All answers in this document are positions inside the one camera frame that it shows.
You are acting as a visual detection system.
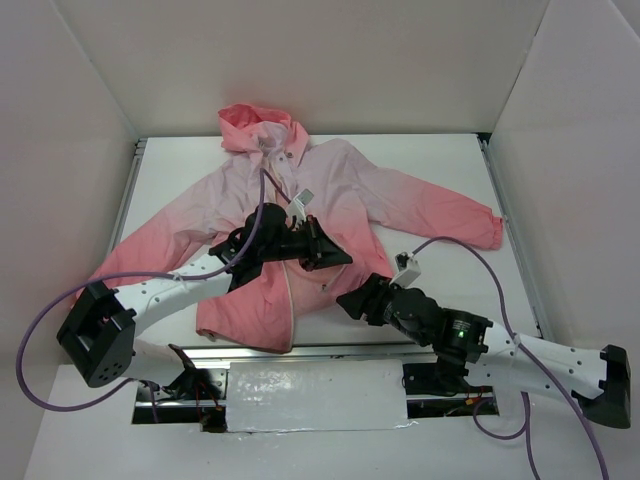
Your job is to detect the pink hooded zip jacket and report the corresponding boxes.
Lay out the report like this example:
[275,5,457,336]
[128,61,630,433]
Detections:
[98,104,503,353]

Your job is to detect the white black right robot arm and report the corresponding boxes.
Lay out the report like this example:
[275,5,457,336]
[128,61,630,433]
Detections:
[337,274,631,429]

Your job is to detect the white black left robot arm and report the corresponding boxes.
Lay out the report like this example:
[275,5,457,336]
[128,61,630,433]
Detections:
[57,203,352,399]

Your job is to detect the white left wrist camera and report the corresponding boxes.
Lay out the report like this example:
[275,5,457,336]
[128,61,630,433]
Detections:
[286,189,314,221]

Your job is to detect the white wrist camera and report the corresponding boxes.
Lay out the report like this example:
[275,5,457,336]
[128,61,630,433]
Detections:
[286,189,314,221]
[391,252,421,288]

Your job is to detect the aluminium table edge rail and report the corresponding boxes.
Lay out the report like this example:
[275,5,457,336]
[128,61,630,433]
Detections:
[124,342,435,382]

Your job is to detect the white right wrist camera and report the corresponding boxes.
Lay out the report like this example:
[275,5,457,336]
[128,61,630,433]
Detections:
[391,252,421,288]

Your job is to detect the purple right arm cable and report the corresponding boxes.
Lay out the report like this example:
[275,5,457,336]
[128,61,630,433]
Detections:
[409,235,611,480]

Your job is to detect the aluminium right side rail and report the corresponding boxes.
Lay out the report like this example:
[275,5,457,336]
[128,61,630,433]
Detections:
[475,132,545,338]

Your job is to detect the aluminium left side rail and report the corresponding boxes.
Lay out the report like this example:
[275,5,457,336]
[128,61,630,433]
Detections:
[107,138,148,253]

